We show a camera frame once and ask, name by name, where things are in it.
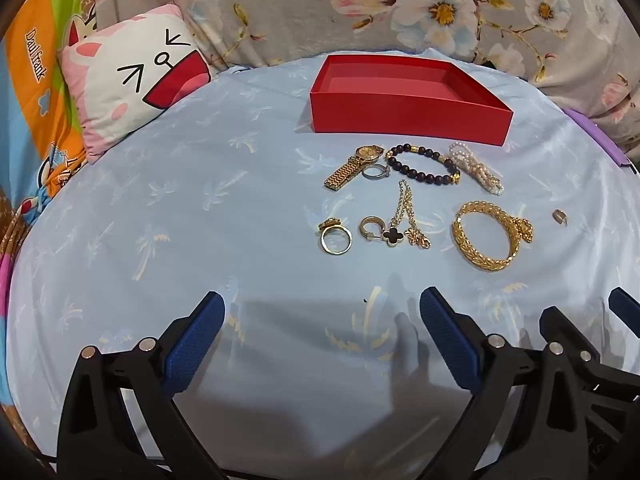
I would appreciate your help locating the gold wristwatch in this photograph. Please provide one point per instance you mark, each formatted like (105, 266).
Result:
(345, 172)

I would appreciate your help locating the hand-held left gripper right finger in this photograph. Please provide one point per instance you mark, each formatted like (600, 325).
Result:
(450, 335)

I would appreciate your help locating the small gold earring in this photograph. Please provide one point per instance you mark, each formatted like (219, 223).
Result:
(560, 216)

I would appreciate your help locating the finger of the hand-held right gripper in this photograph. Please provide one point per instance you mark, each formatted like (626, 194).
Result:
(557, 322)
(625, 305)

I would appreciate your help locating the purple strip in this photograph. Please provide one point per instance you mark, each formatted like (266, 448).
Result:
(600, 135)

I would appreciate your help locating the light blue palm-print bedsheet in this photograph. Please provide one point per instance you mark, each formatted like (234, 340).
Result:
(175, 210)

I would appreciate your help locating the colourful cartoon blanket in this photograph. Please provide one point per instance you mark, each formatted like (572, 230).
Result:
(35, 75)

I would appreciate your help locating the red cardboard box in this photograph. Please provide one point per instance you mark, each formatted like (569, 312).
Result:
(400, 115)

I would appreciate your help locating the cat face pillow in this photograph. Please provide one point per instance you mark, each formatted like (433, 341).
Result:
(125, 90)

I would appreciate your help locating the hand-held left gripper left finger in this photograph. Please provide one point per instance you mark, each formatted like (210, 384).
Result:
(195, 340)

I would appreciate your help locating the gold hoop earring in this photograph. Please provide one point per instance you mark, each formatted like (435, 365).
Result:
(362, 227)

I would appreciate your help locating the grey floral blanket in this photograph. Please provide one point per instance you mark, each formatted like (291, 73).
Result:
(300, 5)

